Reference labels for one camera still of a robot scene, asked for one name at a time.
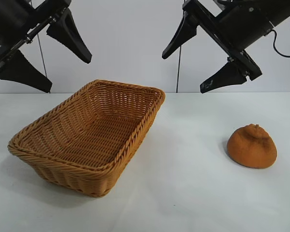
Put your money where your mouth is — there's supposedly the woven wicker basket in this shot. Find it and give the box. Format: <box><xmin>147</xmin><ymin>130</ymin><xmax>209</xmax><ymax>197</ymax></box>
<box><xmin>7</xmin><ymin>79</ymin><xmax>166</xmax><ymax>198</ymax></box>

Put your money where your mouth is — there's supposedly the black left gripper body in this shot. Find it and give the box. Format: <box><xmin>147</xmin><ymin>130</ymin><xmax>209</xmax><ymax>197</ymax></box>
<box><xmin>0</xmin><ymin>0</ymin><xmax>72</xmax><ymax>74</ymax></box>

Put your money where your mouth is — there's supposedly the thin black cable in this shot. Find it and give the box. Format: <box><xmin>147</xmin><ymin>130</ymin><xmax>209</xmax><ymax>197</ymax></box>
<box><xmin>270</xmin><ymin>29</ymin><xmax>290</xmax><ymax>58</ymax></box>

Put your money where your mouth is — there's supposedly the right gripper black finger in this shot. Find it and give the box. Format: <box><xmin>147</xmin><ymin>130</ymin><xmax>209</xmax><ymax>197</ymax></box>
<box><xmin>161</xmin><ymin>11</ymin><xmax>199</xmax><ymax>60</ymax></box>
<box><xmin>199</xmin><ymin>60</ymin><xmax>247</xmax><ymax>94</ymax></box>

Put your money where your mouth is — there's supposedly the wrinkled orange fruit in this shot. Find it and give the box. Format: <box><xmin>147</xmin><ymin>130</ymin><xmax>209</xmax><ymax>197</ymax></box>
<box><xmin>226</xmin><ymin>123</ymin><xmax>278</xmax><ymax>168</ymax></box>

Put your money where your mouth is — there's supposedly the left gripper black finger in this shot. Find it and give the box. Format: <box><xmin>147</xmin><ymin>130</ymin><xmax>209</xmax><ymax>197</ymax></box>
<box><xmin>0</xmin><ymin>49</ymin><xmax>53</xmax><ymax>94</ymax></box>
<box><xmin>46</xmin><ymin>8</ymin><xmax>92</xmax><ymax>64</ymax></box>

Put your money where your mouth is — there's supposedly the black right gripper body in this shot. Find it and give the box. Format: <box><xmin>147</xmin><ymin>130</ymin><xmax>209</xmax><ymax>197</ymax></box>
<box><xmin>182</xmin><ymin>0</ymin><xmax>273</xmax><ymax>81</ymax></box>

